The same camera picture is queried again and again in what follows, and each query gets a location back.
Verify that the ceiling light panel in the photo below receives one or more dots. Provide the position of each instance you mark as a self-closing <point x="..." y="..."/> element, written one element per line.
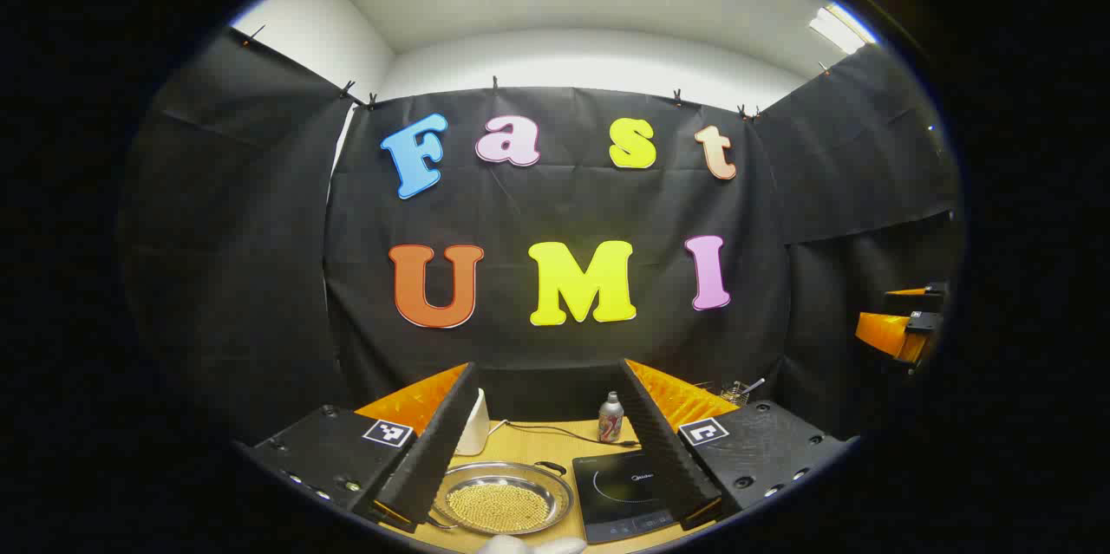
<point x="841" y="29"/>

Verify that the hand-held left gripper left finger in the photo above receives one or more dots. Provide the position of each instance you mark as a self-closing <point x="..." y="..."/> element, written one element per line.
<point x="434" y="459"/>

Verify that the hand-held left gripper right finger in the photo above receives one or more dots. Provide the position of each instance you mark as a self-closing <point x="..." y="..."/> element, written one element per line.
<point x="663" y="450"/>

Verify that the silver drink bottle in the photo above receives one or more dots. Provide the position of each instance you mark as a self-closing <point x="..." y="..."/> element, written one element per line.
<point x="610" y="420"/>

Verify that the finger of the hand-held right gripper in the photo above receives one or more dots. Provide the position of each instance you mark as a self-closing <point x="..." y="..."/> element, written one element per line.
<point x="884" y="330"/>
<point x="919" y="301"/>

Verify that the black induction cooktop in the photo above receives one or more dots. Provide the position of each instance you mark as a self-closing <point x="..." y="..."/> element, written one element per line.
<point x="624" y="502"/>

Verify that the black backdrop cloth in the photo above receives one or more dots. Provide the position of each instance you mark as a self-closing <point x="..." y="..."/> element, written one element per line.
<point x="555" y="216"/>

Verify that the metal spoon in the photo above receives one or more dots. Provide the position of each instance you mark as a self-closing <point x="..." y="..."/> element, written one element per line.
<point x="754" y="385"/>

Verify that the white toaster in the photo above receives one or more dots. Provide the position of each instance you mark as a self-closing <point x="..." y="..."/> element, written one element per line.
<point x="475" y="433"/>

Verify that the pile of soybeans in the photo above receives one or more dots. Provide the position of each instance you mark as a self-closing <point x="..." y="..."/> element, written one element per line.
<point x="499" y="506"/>

